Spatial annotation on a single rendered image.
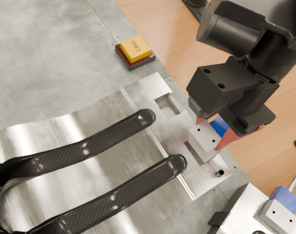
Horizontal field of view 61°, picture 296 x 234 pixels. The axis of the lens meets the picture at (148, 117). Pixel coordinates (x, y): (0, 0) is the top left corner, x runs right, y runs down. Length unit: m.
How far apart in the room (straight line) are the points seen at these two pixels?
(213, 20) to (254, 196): 0.35
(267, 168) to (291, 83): 0.27
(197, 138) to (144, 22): 0.46
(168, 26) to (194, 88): 0.50
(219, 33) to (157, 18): 0.51
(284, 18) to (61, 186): 0.38
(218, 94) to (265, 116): 0.12
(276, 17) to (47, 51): 0.57
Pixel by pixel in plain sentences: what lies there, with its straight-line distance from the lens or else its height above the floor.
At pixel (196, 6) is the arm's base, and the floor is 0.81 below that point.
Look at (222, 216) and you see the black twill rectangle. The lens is 0.52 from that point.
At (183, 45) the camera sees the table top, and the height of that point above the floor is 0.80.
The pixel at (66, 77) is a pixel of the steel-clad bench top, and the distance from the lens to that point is 0.67.
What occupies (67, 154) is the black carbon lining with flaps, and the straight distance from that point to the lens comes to 0.47.
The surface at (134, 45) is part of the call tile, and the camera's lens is 0.67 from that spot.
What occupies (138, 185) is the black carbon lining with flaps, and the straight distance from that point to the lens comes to 0.46.
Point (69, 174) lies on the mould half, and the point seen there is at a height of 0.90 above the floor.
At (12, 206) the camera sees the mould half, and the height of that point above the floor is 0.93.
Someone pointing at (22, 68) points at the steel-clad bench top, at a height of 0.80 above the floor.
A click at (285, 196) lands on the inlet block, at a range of 0.56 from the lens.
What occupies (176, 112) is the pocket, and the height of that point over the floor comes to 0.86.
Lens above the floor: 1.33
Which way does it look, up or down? 63 degrees down
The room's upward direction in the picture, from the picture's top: 11 degrees clockwise
